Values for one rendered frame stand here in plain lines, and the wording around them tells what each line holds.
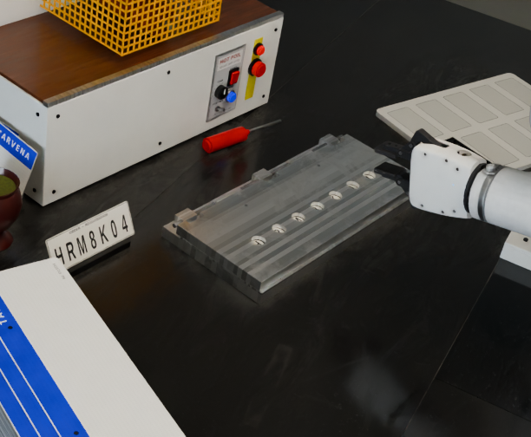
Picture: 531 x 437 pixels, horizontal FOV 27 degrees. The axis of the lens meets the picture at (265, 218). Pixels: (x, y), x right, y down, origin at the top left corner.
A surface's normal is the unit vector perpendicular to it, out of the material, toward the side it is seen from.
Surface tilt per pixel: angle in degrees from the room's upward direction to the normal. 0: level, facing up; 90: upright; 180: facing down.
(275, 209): 0
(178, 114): 90
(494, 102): 0
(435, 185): 90
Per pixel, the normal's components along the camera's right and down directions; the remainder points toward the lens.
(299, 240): 0.16, -0.79
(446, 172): -0.63, 0.30
